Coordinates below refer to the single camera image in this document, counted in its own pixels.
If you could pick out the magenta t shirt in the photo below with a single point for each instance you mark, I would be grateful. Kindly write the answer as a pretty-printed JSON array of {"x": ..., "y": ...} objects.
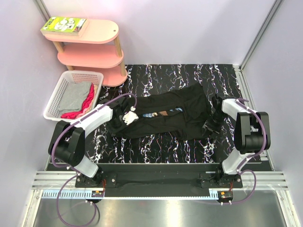
[{"x": 85, "y": 104}]

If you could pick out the beige t shirt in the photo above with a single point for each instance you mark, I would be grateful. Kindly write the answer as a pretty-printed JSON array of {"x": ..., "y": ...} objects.
[{"x": 95, "y": 91}]

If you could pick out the pink three tier shelf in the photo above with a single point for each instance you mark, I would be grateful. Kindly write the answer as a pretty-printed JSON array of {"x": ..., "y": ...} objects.
[{"x": 97, "y": 49}]

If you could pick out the green cover book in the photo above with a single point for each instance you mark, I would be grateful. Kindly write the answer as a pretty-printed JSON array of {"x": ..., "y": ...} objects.
[{"x": 65, "y": 26}]

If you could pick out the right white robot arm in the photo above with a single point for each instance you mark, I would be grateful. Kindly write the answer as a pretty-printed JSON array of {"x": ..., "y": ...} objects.
[{"x": 251, "y": 137}]

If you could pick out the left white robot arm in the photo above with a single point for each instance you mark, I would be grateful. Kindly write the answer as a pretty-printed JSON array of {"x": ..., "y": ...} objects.
[{"x": 68, "y": 140}]

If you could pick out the white slotted cable duct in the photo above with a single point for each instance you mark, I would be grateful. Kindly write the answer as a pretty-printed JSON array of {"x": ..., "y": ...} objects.
[{"x": 73, "y": 194}]

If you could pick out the black marbled table mat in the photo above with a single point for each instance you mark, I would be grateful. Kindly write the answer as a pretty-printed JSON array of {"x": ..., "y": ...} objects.
[{"x": 149, "y": 79}]

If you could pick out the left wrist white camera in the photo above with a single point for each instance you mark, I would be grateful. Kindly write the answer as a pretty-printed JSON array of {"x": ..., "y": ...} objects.
[{"x": 130, "y": 116}]

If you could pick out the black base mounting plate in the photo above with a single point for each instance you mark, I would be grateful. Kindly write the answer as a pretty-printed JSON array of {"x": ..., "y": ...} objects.
[{"x": 157, "y": 180}]

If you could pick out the grey t shirt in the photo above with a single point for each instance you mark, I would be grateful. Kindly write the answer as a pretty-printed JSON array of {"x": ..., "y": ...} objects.
[{"x": 74, "y": 96}]

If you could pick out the black printed t shirt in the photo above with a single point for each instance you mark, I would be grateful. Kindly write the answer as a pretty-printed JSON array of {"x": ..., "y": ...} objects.
[{"x": 180, "y": 112}]

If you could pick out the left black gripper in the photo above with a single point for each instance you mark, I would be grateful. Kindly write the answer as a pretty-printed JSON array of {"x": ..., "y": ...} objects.
[{"x": 113, "y": 131}]

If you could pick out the pink t shirt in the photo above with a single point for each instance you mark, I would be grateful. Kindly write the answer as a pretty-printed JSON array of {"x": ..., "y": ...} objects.
[{"x": 84, "y": 111}]

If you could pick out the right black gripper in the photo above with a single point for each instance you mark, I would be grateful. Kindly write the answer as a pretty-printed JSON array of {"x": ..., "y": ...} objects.
[{"x": 208, "y": 126}]

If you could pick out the white plastic laundry basket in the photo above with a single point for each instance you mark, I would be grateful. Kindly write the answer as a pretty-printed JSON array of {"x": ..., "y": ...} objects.
[{"x": 68, "y": 77}]

